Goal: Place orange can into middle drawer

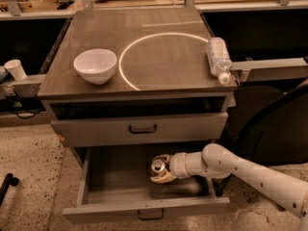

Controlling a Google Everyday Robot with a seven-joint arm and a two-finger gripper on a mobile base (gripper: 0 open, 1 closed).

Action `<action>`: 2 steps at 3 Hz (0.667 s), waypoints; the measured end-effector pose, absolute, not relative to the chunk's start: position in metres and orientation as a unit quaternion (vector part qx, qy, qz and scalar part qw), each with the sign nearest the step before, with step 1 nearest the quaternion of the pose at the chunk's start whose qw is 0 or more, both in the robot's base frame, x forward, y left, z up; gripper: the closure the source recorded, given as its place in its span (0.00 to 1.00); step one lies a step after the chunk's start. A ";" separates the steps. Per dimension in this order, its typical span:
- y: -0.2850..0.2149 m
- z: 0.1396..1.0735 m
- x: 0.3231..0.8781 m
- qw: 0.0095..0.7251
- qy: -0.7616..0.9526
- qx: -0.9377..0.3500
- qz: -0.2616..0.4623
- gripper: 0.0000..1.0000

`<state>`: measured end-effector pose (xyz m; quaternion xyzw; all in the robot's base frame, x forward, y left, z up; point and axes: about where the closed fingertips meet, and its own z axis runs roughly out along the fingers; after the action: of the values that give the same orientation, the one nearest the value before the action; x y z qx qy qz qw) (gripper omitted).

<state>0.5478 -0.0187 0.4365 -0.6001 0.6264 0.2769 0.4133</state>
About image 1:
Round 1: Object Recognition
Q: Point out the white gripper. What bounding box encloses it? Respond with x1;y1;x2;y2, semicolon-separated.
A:
151;153;187;184

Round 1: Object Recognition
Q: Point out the clear plastic water bottle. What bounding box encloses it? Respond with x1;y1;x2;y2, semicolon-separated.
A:
206;38;232;85

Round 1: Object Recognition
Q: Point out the white bowl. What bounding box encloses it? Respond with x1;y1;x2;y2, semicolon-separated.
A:
73;49;117;85

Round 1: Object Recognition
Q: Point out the open lower grey drawer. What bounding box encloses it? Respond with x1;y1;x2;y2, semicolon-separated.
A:
63;142;230;224

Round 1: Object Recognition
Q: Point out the orange soda can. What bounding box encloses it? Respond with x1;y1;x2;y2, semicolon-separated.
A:
151;159;167;176

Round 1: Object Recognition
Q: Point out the grey drawer cabinet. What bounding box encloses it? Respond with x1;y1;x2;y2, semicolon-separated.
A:
37;7;239;224

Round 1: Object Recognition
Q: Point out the upper grey drawer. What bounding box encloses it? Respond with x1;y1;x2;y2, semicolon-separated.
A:
51;113;228;147

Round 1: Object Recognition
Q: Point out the grey metal rail left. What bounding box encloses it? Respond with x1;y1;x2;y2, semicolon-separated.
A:
0;74;45;99

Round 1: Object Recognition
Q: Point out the white paper cup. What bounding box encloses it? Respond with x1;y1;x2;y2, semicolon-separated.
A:
4;60;27;81

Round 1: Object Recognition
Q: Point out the black stand foot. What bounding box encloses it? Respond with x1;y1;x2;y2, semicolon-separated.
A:
0;173;19;206

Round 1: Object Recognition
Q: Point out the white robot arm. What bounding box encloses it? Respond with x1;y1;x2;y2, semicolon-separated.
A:
151;143;308;231

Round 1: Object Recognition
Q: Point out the black office chair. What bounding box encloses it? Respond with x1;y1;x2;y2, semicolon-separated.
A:
214;80;308;197

